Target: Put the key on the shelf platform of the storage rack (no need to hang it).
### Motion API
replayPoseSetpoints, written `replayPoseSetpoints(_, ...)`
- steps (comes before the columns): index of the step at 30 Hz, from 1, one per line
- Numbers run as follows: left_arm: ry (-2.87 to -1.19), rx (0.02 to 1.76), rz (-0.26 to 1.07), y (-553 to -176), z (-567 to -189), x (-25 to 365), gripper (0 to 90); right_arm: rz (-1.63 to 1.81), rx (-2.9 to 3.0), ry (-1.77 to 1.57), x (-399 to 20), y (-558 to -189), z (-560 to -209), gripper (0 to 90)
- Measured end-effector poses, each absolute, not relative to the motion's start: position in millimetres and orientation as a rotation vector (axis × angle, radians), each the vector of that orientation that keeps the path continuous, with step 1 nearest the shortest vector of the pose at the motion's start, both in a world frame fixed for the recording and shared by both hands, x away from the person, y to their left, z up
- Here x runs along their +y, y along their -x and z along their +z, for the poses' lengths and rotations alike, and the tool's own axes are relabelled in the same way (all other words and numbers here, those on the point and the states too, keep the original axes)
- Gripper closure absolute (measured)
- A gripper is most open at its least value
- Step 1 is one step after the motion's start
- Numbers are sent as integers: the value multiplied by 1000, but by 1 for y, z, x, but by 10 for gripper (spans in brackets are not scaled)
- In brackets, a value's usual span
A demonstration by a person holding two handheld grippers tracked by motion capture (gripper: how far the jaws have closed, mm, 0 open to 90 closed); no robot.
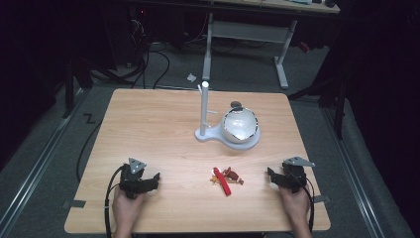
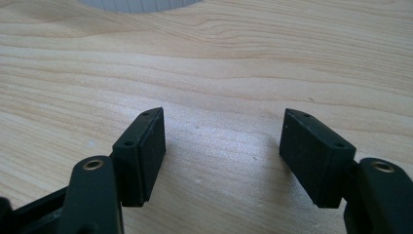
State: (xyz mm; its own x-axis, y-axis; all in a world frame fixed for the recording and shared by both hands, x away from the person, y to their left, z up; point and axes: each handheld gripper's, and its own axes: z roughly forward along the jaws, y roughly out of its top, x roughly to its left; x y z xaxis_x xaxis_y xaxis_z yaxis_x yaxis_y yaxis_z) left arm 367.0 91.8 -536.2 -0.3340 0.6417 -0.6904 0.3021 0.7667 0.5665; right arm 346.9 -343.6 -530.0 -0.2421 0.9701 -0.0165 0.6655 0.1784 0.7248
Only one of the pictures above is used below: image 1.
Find white hook stand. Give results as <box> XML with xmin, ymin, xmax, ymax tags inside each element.
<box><xmin>193</xmin><ymin>80</ymin><xmax>262</xmax><ymax>152</ymax></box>

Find person's right hand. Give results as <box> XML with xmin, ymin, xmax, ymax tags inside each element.
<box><xmin>277</xmin><ymin>183</ymin><xmax>312</xmax><ymax>230</ymax></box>

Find white round bowl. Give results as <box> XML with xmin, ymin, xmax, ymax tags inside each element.
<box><xmin>220</xmin><ymin>107</ymin><xmax>260</xmax><ymax>145</ymax></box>

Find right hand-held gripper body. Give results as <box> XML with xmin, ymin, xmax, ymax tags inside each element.
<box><xmin>278</xmin><ymin>156</ymin><xmax>316</xmax><ymax>194</ymax></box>

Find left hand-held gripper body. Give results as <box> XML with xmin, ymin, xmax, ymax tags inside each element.
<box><xmin>118</xmin><ymin>157</ymin><xmax>149</xmax><ymax>200</ymax></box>

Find wooden desk top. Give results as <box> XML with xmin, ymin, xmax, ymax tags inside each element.
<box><xmin>211</xmin><ymin>0</ymin><xmax>341</xmax><ymax>15</ymax></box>

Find person's left hand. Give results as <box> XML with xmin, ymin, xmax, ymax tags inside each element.
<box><xmin>111</xmin><ymin>187</ymin><xmax>147</xmax><ymax>232</ymax></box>

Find black floor cables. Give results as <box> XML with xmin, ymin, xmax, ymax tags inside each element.
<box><xmin>88</xmin><ymin>6</ymin><xmax>212</xmax><ymax>89</ymax></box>

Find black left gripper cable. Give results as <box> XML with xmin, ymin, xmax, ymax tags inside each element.
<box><xmin>103</xmin><ymin>165</ymin><xmax>125</xmax><ymax>238</ymax></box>

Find black stand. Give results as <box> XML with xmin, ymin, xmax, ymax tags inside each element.
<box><xmin>287</xmin><ymin>59</ymin><xmax>351</xmax><ymax>140</ymax></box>
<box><xmin>61</xmin><ymin>56</ymin><xmax>95</xmax><ymax>119</ymax></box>

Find black cable under table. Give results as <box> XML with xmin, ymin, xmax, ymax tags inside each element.
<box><xmin>75</xmin><ymin>120</ymin><xmax>104</xmax><ymax>183</ymax></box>

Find brown figurine keychain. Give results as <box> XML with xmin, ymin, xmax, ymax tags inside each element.
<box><xmin>222</xmin><ymin>167</ymin><xmax>245</xmax><ymax>185</ymax></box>

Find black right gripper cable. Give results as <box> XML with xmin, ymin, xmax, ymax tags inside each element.
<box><xmin>293</xmin><ymin>172</ymin><xmax>315</xmax><ymax>233</ymax></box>

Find white metal desk frame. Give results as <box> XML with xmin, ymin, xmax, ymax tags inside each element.
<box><xmin>201</xmin><ymin>12</ymin><xmax>298</xmax><ymax>90</ymax></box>

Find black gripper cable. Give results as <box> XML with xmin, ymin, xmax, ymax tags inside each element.
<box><xmin>293</xmin><ymin>172</ymin><xmax>315</xmax><ymax>233</ymax></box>
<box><xmin>103</xmin><ymin>165</ymin><xmax>125</xmax><ymax>238</ymax></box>

